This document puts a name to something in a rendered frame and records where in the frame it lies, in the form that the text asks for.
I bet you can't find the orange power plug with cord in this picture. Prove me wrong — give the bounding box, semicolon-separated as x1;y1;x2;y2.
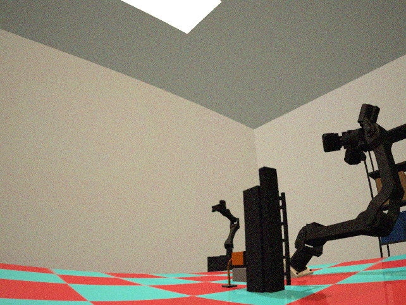
228;251;246;285

